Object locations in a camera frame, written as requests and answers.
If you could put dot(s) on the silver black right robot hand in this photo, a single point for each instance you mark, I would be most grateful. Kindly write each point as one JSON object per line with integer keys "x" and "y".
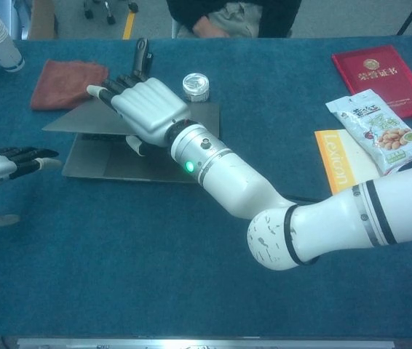
{"x": 147, "y": 109}

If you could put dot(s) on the silver Apple laptop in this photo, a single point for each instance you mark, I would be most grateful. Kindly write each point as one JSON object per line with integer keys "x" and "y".
{"x": 93, "y": 160}

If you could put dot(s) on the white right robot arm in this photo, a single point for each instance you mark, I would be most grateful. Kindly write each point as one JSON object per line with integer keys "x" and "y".
{"x": 235, "y": 181}

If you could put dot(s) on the black stapler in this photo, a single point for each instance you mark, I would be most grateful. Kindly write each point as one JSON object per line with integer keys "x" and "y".
{"x": 141, "y": 58}

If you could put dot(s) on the clear round plastic container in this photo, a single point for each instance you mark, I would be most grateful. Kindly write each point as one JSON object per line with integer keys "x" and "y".
{"x": 196, "y": 87}

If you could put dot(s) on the brown folded cloth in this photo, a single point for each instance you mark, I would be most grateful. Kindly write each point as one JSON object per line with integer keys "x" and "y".
{"x": 60, "y": 85}

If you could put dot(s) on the seated person in dark jacket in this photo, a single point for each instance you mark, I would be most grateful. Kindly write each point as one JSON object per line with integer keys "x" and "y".
{"x": 235, "y": 18}

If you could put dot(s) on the brown cardboard box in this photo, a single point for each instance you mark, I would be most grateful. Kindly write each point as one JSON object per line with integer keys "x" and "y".
{"x": 42, "y": 18}

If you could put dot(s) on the blue felt tablecloth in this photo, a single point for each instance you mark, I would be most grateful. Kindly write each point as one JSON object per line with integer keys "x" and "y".
{"x": 118, "y": 276}

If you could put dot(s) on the yellow Lexicon notebook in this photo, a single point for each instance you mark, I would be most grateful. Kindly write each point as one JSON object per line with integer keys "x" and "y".
{"x": 337, "y": 163}

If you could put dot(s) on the peanut snack bag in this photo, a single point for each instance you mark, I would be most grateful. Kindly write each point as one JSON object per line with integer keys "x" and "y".
{"x": 380, "y": 134}

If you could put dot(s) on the red certificate folder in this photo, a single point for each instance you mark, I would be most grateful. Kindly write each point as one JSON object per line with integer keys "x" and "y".
{"x": 380, "y": 76}

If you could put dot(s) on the black tripod stand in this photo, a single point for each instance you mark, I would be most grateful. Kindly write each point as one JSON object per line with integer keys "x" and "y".
{"x": 411, "y": 18}

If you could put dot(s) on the aluminium frame rail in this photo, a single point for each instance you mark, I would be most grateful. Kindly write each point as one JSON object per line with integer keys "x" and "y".
{"x": 206, "y": 343}

